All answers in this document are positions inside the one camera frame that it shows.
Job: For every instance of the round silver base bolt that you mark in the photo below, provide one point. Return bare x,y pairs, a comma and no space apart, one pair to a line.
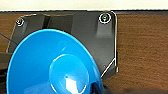
20,22
105,17

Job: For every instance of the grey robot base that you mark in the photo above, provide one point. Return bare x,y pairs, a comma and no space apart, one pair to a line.
86,30

